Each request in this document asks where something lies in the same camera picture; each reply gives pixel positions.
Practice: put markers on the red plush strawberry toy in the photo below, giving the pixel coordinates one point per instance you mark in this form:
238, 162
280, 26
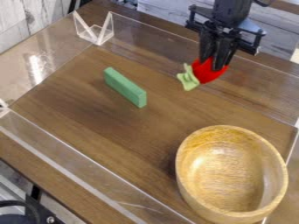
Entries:
198, 74

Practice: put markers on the black clamp with cable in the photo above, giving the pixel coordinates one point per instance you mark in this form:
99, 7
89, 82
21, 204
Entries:
37, 213

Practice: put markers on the clear acrylic table barrier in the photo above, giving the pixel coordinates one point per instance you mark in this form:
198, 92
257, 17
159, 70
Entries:
99, 153

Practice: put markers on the wooden bowl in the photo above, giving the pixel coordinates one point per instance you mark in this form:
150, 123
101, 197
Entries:
232, 174

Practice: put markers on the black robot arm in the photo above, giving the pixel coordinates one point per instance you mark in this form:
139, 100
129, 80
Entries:
226, 30

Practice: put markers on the green rectangular block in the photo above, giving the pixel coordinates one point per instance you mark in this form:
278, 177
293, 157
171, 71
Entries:
126, 87

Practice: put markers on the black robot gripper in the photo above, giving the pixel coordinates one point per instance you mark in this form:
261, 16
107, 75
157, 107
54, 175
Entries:
226, 31

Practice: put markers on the clear acrylic corner bracket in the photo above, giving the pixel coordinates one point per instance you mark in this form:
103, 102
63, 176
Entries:
95, 34

